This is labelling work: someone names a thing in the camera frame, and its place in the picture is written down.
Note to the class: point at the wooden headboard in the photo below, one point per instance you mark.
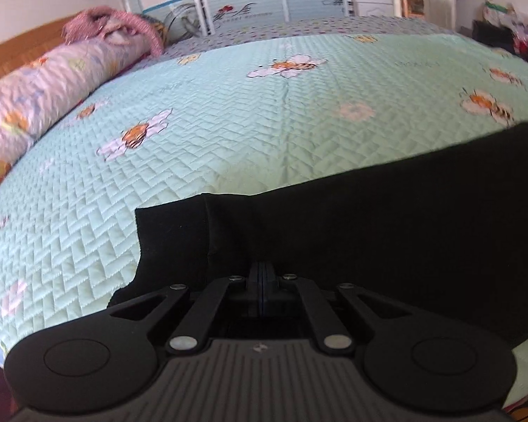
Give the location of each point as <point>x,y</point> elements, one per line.
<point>9,55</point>

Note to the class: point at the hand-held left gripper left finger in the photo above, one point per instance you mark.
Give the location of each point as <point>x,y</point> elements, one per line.
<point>254,290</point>

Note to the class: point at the black long-sleeved shirt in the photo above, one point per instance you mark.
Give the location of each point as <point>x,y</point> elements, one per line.
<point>378,228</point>

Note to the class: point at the light blue sliding-door wardrobe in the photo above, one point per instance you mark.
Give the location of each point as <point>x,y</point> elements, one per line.
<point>268,0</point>

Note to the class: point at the blue yellow patterned pillow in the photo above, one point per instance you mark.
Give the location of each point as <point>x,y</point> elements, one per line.
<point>158,30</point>

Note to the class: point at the red plastic bag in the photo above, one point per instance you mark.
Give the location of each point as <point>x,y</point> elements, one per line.
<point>523,44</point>

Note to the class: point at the green white carton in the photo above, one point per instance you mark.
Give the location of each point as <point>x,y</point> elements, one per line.
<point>495,9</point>

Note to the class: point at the pink speckled blanket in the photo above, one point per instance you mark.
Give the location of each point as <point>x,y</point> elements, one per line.
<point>132,24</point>

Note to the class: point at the rolled lavender floral quilt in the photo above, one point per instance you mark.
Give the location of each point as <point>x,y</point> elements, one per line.
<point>48,83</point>

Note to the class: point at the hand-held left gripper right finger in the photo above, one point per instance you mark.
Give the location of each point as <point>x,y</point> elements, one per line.
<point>269,290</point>

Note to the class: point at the black armchair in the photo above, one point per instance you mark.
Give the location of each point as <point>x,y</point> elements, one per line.
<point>488,35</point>

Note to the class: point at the white plastic bag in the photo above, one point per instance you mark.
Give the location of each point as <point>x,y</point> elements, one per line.
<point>517,20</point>

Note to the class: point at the green bee-print quilt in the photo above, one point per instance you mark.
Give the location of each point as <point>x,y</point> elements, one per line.
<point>246,132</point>

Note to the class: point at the wooden chair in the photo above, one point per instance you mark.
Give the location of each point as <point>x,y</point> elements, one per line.
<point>411,4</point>

